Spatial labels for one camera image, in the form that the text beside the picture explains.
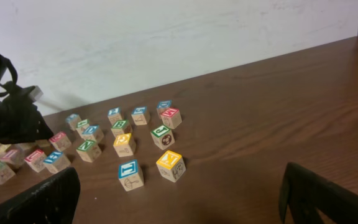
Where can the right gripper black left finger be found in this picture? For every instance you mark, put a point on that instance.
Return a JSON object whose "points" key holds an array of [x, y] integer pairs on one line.
{"points": [[53, 200]]}

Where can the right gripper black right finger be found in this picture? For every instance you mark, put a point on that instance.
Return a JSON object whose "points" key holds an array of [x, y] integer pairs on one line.
{"points": [[306, 193]]}

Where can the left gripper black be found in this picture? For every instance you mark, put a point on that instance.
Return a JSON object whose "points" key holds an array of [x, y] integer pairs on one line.
{"points": [[20, 121]]}

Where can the red I block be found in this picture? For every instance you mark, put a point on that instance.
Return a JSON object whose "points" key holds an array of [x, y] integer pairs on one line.
{"points": [[13, 158]]}

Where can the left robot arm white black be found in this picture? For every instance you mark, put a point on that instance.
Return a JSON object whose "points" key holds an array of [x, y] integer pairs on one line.
{"points": [[8, 79]]}

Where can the red E block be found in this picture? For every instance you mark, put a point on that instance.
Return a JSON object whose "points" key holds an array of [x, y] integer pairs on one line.
{"points": [[60, 141]]}

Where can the blue L block left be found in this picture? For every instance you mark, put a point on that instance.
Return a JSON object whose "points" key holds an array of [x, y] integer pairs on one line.
{"points": [[27, 146]]}

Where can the blue l block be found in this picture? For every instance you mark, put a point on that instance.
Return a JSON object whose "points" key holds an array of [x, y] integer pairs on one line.
{"points": [[72, 120], [27, 146]]}

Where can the blue H block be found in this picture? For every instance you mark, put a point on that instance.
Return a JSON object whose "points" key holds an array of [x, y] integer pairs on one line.
{"points": [[56, 162]]}

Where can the red U block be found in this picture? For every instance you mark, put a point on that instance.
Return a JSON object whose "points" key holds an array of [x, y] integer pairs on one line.
{"points": [[36, 160]]}

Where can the blue L block top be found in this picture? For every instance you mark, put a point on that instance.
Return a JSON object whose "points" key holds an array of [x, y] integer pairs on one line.
{"points": [[72, 120]]}

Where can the green 4 block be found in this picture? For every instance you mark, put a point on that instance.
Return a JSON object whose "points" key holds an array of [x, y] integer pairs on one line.
{"points": [[82, 126]]}

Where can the green N block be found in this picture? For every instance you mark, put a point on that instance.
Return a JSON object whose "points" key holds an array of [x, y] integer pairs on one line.
{"points": [[89, 151]]}

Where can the blue D block middle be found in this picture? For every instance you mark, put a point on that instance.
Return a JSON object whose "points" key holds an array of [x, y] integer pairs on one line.
{"points": [[93, 133]]}

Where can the blue d block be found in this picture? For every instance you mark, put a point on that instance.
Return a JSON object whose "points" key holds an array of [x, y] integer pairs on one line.
{"points": [[93, 133], [163, 106]]}

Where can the green R block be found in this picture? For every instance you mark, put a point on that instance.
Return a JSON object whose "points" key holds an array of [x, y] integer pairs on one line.
{"points": [[6, 173]]}

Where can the blue question mark block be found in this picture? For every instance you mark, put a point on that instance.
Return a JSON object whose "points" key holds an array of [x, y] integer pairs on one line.
{"points": [[114, 115]]}

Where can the green B block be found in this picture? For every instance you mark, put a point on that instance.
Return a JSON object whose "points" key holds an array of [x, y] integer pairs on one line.
{"points": [[121, 127]]}

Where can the blue T block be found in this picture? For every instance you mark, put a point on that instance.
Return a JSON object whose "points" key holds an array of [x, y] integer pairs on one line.
{"points": [[130, 175]]}

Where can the yellow C block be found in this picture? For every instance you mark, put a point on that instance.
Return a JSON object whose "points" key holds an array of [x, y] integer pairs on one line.
{"points": [[124, 145]]}

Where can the blue S block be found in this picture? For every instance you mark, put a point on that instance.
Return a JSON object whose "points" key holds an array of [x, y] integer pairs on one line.
{"points": [[140, 115]]}

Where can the green J block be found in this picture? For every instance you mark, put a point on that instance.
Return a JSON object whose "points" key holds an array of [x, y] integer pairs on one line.
{"points": [[163, 137]]}

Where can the yellow K block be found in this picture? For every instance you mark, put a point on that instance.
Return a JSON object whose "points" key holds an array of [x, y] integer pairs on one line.
{"points": [[171, 165]]}

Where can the blue D block right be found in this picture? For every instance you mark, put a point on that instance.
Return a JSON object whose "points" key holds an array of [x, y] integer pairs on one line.
{"points": [[163, 106]]}

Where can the red M block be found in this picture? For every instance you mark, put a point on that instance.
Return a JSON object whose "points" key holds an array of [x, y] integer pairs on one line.
{"points": [[171, 118]]}

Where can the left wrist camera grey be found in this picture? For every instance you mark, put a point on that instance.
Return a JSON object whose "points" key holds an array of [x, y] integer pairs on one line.
{"points": [[34, 93]]}

